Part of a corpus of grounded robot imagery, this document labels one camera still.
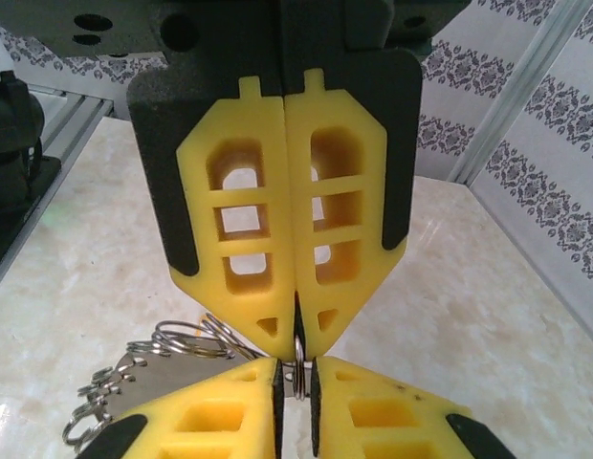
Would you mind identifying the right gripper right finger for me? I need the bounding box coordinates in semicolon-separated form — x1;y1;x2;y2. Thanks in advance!
309;356;517;459

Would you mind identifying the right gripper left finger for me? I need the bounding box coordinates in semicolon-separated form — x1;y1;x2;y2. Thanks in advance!
78;356;284;459

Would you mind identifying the metal keyring plate with rings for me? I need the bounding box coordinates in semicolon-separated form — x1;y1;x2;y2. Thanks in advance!
61;313;310;448

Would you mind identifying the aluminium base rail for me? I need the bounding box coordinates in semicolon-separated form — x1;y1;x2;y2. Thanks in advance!
26;83;117;162

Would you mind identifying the aluminium frame post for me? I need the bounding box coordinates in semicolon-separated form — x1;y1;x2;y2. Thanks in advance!
444;0;593;187

